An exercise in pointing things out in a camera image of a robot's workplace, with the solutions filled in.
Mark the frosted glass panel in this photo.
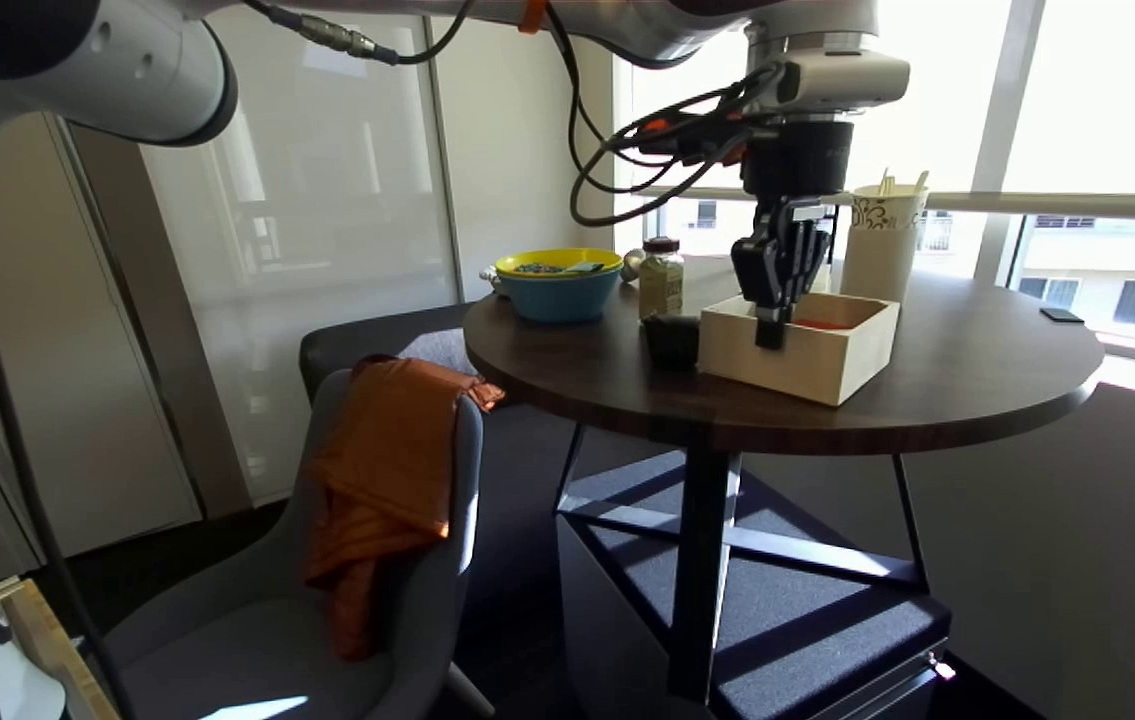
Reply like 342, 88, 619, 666
72, 0, 464, 506

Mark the white patterned paper cup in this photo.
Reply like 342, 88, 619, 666
839, 183, 930, 306

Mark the blue bowl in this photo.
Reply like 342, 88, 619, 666
497, 266, 623, 324

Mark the dark sofa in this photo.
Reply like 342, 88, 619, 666
299, 303, 480, 403

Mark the orange cloth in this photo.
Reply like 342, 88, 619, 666
304, 355, 507, 662

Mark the grey cushion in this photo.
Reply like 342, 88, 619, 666
397, 328, 480, 378

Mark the window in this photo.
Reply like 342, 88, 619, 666
615, 0, 1135, 346

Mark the grey armchair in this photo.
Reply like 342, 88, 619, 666
102, 365, 496, 720

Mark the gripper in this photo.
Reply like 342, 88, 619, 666
732, 120, 855, 351

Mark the yellow bowl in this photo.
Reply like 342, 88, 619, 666
494, 248, 624, 282

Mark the black small cup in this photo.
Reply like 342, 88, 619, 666
642, 314, 703, 370

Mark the spice jar with dark lid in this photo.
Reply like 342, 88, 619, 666
638, 237, 686, 321

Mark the wooden box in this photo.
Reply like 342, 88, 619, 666
697, 292, 900, 408

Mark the cabinet with cushion top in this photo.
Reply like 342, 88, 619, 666
555, 450, 957, 720

